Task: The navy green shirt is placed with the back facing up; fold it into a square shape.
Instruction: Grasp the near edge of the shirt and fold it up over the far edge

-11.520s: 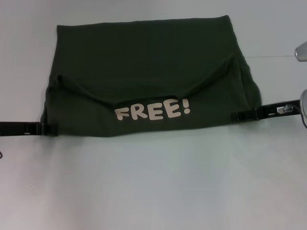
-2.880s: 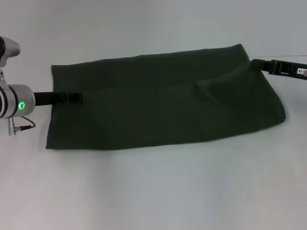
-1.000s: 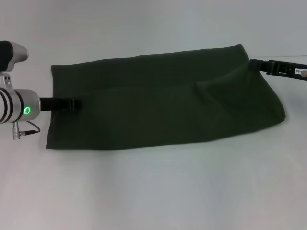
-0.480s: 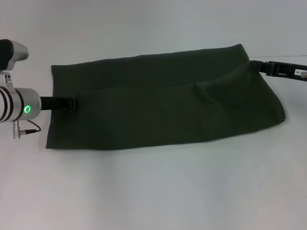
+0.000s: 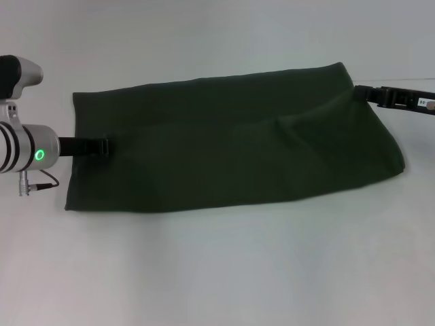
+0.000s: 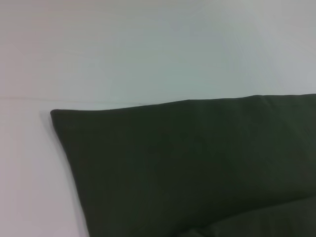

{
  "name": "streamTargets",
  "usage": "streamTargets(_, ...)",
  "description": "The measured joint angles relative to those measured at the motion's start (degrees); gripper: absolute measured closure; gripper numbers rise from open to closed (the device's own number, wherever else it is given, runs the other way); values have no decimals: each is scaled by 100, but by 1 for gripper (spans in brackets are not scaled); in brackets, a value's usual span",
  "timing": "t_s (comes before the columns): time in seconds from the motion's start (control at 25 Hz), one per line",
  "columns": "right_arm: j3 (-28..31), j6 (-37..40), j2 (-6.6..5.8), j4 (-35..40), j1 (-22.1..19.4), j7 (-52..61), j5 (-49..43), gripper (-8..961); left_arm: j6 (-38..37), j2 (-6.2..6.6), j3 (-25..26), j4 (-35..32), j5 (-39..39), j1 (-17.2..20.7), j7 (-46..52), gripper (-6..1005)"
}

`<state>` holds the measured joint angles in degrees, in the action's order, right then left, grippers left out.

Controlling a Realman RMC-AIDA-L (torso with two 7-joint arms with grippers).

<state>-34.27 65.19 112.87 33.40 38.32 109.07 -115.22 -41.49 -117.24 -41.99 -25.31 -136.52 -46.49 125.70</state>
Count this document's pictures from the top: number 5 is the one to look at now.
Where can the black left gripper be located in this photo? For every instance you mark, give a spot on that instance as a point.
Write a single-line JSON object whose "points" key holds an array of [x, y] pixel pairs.
{"points": [[79, 146]]}

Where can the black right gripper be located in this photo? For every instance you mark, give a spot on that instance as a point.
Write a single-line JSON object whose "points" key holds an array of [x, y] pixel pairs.
{"points": [[408, 100]]}

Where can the dark green shirt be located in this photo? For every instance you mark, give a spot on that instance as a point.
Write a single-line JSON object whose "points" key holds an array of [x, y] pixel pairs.
{"points": [[238, 142]]}

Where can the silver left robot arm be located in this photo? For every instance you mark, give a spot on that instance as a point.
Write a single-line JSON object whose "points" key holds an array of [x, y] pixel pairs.
{"points": [[27, 149]]}

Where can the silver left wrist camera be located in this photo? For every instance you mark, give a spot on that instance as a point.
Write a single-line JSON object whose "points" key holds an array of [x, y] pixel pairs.
{"points": [[17, 81]]}

